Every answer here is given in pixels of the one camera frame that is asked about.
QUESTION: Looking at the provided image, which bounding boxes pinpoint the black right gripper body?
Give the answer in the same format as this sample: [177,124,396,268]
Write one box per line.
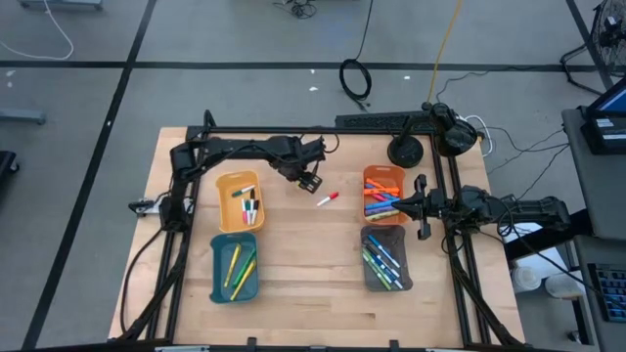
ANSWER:
[413,173,459,242]

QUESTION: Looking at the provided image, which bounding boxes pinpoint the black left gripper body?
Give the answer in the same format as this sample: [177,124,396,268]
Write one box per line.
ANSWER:
[271,135,328,195]

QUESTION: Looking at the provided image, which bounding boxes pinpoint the light green thick highlighter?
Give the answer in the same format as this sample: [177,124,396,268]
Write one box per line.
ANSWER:
[366,209,402,222]

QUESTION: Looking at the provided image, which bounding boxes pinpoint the blue thin marker pen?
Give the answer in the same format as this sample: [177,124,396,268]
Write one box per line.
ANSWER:
[367,234,402,270]
[374,253,405,290]

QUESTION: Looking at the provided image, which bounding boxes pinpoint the black thin marker pen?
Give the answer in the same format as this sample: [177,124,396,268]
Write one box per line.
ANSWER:
[365,242,392,269]

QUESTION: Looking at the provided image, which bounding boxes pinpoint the yellow slim highlighter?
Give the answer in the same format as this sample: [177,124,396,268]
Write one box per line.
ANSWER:
[229,259,258,302]
[223,242,243,288]

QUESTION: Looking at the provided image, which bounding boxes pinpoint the grey translucent plastic bin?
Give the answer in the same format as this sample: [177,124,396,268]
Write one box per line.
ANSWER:
[360,224,415,292]

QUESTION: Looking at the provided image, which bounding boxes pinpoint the orange plastic bin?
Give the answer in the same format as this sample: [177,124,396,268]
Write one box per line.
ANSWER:
[362,164,408,226]

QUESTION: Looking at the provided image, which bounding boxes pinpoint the black gooseneck desk lamp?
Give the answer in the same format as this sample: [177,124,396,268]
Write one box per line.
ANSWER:
[385,101,480,170]

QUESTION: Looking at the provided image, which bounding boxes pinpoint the black power strip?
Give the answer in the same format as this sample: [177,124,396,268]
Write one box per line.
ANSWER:
[335,110,427,130]

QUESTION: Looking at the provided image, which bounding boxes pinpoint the yellow plastic bin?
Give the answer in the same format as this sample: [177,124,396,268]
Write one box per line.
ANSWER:
[215,169,266,234]

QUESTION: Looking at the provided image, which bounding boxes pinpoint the white paper sheet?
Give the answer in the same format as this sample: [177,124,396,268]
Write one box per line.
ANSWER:
[498,218,571,281]

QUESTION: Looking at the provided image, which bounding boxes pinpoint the black desk support beam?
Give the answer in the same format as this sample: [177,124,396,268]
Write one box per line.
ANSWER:
[503,209,594,263]

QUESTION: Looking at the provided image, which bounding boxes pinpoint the white lidded cup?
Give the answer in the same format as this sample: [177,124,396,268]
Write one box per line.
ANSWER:
[510,265,542,294]

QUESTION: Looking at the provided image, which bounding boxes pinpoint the teal plastic bin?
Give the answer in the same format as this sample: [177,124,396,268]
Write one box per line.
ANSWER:
[209,232,260,305]

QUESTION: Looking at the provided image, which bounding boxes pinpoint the clear plastic container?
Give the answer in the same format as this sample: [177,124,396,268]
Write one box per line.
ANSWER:
[544,272,586,300]

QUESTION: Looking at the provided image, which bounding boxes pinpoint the black box with labels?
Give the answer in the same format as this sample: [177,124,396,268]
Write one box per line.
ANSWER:
[579,115,626,156]

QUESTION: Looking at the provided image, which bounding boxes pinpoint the grey desk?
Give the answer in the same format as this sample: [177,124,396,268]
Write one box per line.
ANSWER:
[560,106,626,346]

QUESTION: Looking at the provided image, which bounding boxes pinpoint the black keyboard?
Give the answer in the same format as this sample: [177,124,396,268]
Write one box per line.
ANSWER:
[587,262,626,324]

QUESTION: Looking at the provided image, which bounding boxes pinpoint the large monitor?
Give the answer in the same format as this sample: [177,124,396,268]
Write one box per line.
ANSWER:
[584,76,626,119]

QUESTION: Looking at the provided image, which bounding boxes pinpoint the black floor fan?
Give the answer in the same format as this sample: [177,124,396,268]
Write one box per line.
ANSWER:
[559,0,626,98]

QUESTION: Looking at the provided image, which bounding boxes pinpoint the grey furniture foot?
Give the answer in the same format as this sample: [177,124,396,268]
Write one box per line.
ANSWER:
[0,108,48,126]

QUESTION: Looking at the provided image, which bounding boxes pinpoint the grey furniture base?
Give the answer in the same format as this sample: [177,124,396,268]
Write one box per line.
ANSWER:
[18,0,105,12]

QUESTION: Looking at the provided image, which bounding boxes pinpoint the black wheeled object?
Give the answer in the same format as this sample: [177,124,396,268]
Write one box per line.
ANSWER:
[0,150,22,190]

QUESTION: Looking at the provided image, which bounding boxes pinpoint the black camera cable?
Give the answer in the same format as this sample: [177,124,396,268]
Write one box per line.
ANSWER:
[320,133,341,155]

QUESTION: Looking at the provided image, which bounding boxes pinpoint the black aluminium table frame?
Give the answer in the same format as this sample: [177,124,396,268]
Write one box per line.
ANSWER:
[108,109,528,352]

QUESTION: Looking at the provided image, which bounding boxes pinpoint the black coiled floor cable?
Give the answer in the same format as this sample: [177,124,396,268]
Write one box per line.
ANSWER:
[338,0,376,114]

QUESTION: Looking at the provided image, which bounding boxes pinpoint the black cable tangle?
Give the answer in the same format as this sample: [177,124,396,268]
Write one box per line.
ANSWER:
[272,0,320,21]

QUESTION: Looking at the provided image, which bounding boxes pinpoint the yellow hanging cable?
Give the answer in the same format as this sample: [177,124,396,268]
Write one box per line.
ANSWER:
[426,0,464,106]

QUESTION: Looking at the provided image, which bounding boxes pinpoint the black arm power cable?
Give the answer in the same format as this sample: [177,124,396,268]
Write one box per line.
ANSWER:
[119,228,165,334]

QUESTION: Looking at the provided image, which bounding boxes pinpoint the white floor cable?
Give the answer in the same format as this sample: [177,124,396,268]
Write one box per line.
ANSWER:
[0,0,76,62]

